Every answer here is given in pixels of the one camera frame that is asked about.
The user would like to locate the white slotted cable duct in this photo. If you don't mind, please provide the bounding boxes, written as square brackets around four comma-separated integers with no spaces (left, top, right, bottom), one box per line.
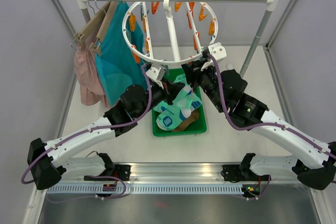
[47,183,243,195]

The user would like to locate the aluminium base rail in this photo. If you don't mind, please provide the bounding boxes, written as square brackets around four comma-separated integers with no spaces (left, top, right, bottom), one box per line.
[61,155,308,183]

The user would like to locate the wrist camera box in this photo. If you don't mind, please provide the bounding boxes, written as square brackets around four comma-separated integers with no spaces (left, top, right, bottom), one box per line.
[201,42,227,71]
[146,65,165,81]

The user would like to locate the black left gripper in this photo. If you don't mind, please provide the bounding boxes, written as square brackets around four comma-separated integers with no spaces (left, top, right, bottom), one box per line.
[136,77,185,119]

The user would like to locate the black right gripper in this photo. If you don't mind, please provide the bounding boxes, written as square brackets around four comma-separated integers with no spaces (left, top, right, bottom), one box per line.
[182,59,225,111]

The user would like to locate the pink garment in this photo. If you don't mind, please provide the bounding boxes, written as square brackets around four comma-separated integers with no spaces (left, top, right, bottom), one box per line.
[74,30,110,108]

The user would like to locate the brown ribbed sock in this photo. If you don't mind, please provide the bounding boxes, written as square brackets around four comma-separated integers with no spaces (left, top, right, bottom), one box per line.
[172,110,199,132]

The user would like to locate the metal clothes rack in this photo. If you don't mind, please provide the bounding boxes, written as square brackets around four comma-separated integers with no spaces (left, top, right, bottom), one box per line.
[76,0,279,77]

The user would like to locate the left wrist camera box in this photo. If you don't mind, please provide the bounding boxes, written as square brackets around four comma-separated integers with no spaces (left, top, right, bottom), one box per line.
[146,65,165,81]

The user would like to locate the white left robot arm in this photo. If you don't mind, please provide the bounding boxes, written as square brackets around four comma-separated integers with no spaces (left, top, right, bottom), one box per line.
[24,80,185,190]

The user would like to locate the teal shirt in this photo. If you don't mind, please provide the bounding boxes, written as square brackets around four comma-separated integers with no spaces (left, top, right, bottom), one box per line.
[95,2,147,106]

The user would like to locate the green plastic tray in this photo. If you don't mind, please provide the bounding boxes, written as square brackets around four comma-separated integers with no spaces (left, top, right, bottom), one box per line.
[152,68,207,137]

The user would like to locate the beige wooden hanger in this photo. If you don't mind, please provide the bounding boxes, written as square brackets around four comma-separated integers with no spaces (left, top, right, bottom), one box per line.
[73,0,100,47]
[89,1,119,56]

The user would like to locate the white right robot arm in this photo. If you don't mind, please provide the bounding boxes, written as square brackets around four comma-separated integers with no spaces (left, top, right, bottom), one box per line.
[182,61,335,190]

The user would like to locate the mint patterned sock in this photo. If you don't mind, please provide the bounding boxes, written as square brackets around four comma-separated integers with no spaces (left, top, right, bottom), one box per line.
[153,74,202,132]

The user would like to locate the white round clip hanger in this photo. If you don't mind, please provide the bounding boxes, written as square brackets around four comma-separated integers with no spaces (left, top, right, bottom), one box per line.
[122,0,218,66]

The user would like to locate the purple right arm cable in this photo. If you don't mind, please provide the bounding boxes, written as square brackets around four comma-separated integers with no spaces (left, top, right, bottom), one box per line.
[208,55,336,201]

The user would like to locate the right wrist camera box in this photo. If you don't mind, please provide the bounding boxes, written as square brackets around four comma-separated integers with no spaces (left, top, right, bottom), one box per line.
[201,42,227,71]

